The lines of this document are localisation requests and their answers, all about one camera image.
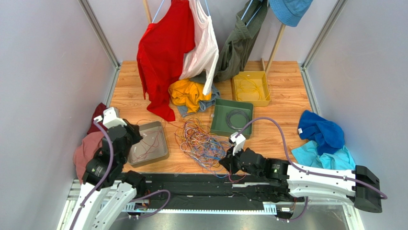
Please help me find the red cable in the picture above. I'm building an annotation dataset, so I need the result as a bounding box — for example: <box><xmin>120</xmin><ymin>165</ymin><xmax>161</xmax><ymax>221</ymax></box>
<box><xmin>130</xmin><ymin>118</ymin><xmax>179</xmax><ymax>162</ymax></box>

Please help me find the multicolour cable pile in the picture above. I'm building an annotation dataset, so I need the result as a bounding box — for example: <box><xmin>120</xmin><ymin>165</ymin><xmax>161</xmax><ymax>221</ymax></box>
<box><xmin>173</xmin><ymin>117</ymin><xmax>248</xmax><ymax>183</ymax></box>

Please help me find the yellow cable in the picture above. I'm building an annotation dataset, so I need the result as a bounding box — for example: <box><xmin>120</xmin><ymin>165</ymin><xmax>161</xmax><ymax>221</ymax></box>
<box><xmin>235</xmin><ymin>78</ymin><xmax>271</xmax><ymax>102</ymax></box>

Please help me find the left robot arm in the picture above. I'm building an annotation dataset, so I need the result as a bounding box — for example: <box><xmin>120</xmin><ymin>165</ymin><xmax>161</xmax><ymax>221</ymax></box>
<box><xmin>65</xmin><ymin>115</ymin><xmax>171</xmax><ymax>230</ymax></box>

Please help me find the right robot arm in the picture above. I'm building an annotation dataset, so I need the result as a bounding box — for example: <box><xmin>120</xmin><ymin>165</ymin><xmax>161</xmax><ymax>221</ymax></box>
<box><xmin>219</xmin><ymin>131</ymin><xmax>388</xmax><ymax>213</ymax></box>

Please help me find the grey plastic tray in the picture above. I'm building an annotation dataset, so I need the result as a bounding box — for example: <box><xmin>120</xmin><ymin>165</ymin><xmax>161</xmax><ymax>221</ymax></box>
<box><xmin>127</xmin><ymin>121</ymin><xmax>169</xmax><ymax>167</ymax></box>

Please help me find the maroon cloth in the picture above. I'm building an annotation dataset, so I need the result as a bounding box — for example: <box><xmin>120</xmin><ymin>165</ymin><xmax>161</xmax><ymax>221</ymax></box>
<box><xmin>87</xmin><ymin>103</ymin><xmax>107</xmax><ymax>135</ymax></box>

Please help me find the dusty pink cloth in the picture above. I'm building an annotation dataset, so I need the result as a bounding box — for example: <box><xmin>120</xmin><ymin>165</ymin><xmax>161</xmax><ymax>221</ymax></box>
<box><xmin>73</xmin><ymin>131</ymin><xmax>104</xmax><ymax>184</ymax></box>

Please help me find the green plastic tray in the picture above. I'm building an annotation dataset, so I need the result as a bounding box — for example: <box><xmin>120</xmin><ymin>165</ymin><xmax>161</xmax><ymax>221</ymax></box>
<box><xmin>211</xmin><ymin>99</ymin><xmax>254</xmax><ymax>137</ymax></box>

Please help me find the turquoise cloth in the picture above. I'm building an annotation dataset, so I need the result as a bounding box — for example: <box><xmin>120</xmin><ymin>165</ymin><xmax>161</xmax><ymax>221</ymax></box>
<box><xmin>291</xmin><ymin>140</ymin><xmax>356</xmax><ymax>170</ymax></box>

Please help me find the grey-blue cloth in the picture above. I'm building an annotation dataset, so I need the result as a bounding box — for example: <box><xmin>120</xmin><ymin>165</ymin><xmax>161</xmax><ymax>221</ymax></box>
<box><xmin>177</xmin><ymin>85</ymin><xmax>220</xmax><ymax>117</ymax></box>

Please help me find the yellow plastic tray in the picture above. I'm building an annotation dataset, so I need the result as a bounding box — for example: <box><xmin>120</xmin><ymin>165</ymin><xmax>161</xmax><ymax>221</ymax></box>
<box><xmin>231</xmin><ymin>71</ymin><xmax>271</xmax><ymax>107</ymax></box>

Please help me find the yellow crumpled garment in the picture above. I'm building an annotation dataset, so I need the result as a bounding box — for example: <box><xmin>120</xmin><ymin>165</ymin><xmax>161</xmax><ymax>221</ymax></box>
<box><xmin>168</xmin><ymin>79</ymin><xmax>211</xmax><ymax>113</ymax></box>

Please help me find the dark blue cloth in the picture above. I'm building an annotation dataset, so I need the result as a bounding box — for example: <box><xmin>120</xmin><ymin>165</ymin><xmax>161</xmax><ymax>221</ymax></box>
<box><xmin>297</xmin><ymin>110</ymin><xmax>345</xmax><ymax>156</ymax></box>

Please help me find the red hanging shirt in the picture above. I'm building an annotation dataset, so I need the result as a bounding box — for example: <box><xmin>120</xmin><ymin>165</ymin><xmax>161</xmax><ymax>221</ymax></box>
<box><xmin>136</xmin><ymin>0</ymin><xmax>195</xmax><ymax>122</ymax></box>

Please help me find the white hanging tank top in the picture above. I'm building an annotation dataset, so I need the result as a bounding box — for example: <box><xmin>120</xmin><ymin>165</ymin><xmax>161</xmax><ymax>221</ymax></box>
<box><xmin>179</xmin><ymin>0</ymin><xmax>219</xmax><ymax>95</ymax></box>

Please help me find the wooden rack pole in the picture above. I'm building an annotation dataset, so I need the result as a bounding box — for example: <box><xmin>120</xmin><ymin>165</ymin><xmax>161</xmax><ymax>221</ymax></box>
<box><xmin>260</xmin><ymin>23</ymin><xmax>286</xmax><ymax>77</ymax></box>

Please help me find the olive green hanging garment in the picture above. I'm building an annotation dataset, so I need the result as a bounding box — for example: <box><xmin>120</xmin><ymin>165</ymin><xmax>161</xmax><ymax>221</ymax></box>
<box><xmin>214</xmin><ymin>0</ymin><xmax>268</xmax><ymax>82</ymax></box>

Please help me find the light blue bucket hat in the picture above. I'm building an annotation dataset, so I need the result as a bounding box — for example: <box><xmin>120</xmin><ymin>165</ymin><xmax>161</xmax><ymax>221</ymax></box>
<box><xmin>269</xmin><ymin>0</ymin><xmax>313</xmax><ymax>27</ymax></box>

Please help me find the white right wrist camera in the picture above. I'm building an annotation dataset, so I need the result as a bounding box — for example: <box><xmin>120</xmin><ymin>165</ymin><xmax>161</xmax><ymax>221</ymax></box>
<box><xmin>229</xmin><ymin>132</ymin><xmax>246</xmax><ymax>156</ymax></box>

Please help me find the coiled black cable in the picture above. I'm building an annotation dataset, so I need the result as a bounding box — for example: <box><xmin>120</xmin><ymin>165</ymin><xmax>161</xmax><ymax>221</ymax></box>
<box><xmin>226</xmin><ymin>109</ymin><xmax>251</xmax><ymax>132</ymax></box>

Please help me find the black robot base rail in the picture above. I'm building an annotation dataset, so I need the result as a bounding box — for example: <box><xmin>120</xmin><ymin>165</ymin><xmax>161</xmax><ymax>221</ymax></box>
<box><xmin>114</xmin><ymin>172</ymin><xmax>383</xmax><ymax>214</ymax></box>

